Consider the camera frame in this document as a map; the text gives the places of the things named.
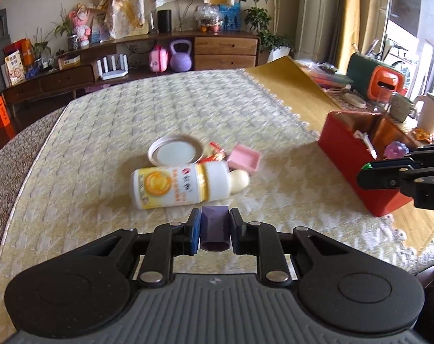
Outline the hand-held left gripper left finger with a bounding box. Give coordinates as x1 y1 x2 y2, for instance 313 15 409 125
81 208 203 289

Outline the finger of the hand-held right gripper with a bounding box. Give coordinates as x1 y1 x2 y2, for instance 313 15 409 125
358 165 434 191
371 143 434 170

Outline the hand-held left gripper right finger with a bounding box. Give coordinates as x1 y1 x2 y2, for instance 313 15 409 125
228 208 350 289

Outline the dark purple block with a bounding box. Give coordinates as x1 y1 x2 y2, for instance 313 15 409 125
200 206 232 252

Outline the purple plastic toy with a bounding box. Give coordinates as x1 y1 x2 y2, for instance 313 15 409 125
385 141 409 159

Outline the red tin box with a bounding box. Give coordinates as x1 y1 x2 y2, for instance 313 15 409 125
317 110 418 217

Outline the white bottle yellow label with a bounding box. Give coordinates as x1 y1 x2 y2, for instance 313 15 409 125
130 161 232 210

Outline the small pink box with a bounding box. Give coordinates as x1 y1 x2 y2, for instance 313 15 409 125
226 144 262 173

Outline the red candy wrapper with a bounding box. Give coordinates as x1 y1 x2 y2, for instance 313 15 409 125
203 141 227 163

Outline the round metal tin lid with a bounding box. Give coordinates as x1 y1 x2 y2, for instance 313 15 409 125
147 134 205 167

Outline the orange snack wrapper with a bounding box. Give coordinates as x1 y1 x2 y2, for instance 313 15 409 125
412 129 434 144

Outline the white tumbler mug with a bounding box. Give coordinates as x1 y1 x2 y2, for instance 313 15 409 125
414 92 434 135

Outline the grey-green mug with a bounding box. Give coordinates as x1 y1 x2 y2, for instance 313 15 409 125
391 93 418 122

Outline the clear drinking glass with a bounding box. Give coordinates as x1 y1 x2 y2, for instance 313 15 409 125
373 86 393 113

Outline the white round coaster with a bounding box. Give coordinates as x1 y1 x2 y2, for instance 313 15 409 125
342 92 367 109

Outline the green orange utensil holder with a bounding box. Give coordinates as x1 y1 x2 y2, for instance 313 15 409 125
346 52 409 103

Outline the plastic document case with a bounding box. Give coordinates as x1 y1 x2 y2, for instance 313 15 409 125
296 59 354 88

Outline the gold table mat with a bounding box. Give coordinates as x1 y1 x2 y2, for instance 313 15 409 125
246 55 434 259

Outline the cream quilted mat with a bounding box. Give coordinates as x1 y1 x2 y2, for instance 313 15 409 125
0 68 418 334

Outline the yellow curtain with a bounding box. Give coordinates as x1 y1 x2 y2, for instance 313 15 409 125
337 0 382 65

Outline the purple kettlebell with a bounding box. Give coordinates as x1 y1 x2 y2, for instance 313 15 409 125
169 39 193 72

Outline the beige standing air conditioner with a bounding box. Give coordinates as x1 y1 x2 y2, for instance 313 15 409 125
296 0 343 61

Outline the pink toy suitcase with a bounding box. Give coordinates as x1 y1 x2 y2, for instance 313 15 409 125
149 45 170 74

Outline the white router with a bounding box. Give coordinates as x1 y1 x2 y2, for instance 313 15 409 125
97 54 129 80

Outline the wooden tv cabinet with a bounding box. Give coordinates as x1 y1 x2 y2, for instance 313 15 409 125
2 30 262 106

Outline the tall potted plant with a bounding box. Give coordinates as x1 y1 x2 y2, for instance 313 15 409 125
236 0 294 63

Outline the small cardboard box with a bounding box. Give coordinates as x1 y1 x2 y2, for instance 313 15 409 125
57 55 81 70

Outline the black speaker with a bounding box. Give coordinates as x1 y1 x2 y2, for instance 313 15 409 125
157 9 172 33

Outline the blue picture box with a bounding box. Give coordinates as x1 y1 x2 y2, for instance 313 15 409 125
219 3 242 31

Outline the plastic bag of fruit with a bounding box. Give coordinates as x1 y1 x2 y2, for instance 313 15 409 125
195 4 225 33

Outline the potted orchid plant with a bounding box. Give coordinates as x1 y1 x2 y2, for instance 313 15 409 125
52 5 82 51

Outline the pink doll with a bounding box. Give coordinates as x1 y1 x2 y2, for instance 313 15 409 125
68 3 99 45

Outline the small potted plant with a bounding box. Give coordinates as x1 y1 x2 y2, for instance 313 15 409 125
28 27 52 69

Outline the printed snack box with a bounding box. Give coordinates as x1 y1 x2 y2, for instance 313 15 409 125
3 52 26 87

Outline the orange gift bag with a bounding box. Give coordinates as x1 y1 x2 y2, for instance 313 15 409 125
3 39 36 67

